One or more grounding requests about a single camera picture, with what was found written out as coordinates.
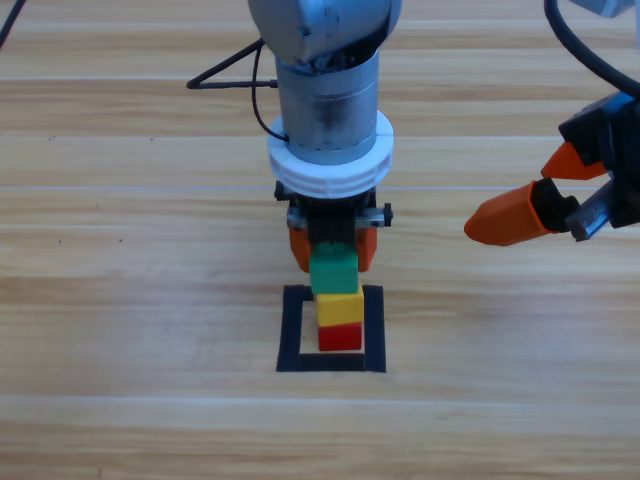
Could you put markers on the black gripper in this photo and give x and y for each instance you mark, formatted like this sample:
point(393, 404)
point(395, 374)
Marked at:
point(332, 225)
point(622, 145)

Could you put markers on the green cube block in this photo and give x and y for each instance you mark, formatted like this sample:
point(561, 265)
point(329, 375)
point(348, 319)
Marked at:
point(332, 272)

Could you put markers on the yellow cube block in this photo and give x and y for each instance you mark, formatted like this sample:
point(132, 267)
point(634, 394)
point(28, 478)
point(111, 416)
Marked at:
point(339, 309)

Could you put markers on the red cube block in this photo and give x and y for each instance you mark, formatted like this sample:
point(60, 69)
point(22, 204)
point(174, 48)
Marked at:
point(340, 337)

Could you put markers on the black tape square outline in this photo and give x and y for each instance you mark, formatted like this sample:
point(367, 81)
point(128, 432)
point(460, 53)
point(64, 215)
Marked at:
point(289, 330)

